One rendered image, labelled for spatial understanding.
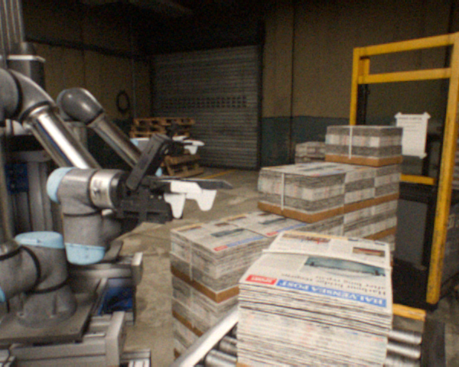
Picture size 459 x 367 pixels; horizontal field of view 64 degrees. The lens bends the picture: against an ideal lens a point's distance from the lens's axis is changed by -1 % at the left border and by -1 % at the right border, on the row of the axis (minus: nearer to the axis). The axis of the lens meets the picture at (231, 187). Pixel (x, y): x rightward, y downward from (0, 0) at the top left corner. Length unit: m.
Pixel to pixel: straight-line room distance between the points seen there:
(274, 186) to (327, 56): 6.83
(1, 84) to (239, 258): 1.06
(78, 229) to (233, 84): 8.74
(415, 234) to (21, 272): 2.60
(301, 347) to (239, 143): 8.65
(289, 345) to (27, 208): 0.88
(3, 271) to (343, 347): 0.74
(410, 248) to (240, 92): 6.94
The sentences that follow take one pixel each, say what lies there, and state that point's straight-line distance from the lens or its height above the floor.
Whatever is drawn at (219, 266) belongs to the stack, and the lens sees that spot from 1.51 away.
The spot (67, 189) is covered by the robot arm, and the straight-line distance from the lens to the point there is 0.76.
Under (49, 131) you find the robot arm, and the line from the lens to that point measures 0.96.
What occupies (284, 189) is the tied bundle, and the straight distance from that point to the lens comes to 1.94.
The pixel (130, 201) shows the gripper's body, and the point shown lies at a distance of 0.71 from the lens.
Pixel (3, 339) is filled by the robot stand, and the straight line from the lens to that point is 1.13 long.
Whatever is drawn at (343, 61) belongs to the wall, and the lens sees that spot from 8.56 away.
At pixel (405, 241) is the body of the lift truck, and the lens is 3.08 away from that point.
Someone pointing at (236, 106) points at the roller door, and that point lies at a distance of 9.32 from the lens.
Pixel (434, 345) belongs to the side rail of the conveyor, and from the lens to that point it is 1.10.
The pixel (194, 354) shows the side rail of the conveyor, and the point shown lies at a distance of 0.96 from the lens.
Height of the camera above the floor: 1.36
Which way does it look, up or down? 11 degrees down
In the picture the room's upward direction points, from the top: straight up
